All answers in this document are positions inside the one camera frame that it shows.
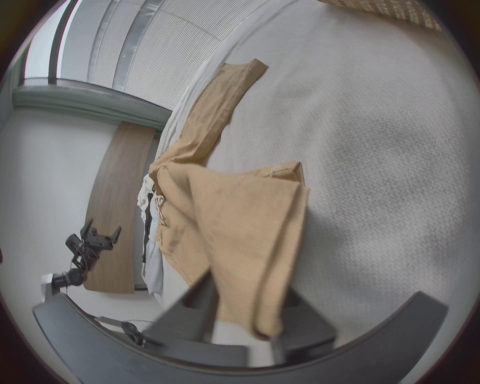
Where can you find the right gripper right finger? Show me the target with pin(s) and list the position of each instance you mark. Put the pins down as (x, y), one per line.
(307, 326)

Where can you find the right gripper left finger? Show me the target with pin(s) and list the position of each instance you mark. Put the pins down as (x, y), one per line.
(187, 315)

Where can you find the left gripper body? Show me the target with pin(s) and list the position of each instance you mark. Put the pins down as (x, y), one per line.
(99, 243)

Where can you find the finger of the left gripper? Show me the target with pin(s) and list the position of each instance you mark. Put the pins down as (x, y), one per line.
(89, 230)
(117, 236)

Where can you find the tan trousers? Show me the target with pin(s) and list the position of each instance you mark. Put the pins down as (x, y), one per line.
(232, 232)

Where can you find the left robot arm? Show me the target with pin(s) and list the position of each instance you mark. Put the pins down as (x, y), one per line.
(71, 277)

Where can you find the black garment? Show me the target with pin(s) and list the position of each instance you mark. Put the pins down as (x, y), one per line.
(148, 225)

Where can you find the pale blue garment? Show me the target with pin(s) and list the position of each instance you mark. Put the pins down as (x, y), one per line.
(153, 270)

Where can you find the round woven basket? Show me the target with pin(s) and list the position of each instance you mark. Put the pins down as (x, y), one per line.
(393, 11)

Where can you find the grey-green curtain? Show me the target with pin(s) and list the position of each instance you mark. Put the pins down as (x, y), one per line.
(93, 101)

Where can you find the window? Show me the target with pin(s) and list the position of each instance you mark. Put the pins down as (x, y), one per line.
(150, 37)

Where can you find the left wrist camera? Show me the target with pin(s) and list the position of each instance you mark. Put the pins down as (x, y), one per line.
(73, 242)

